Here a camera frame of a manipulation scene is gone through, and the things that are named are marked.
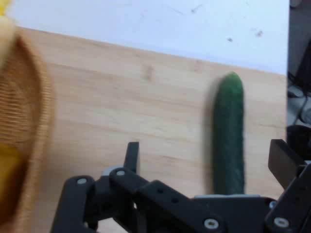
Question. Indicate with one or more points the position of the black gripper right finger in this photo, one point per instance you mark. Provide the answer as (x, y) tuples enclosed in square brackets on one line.
[(291, 206)]

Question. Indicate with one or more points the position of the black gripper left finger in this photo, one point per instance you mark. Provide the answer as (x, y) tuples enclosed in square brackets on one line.
[(116, 191)]

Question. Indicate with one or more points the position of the yellow bell pepper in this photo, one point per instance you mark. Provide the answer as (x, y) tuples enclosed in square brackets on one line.
[(9, 174)]

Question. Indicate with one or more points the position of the green cucumber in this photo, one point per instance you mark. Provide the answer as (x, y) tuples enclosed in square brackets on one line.
[(228, 136)]

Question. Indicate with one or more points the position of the brown wicker basket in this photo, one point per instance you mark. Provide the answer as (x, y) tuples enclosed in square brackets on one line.
[(26, 116)]

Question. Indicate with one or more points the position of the black background equipment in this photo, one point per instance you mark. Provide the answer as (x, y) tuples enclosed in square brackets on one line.
[(300, 36)]

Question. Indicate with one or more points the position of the pale cream food item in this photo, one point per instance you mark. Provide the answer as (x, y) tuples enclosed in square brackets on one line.
[(5, 41)]

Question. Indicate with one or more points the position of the bright yellow food item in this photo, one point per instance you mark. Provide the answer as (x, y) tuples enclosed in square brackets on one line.
[(4, 6)]

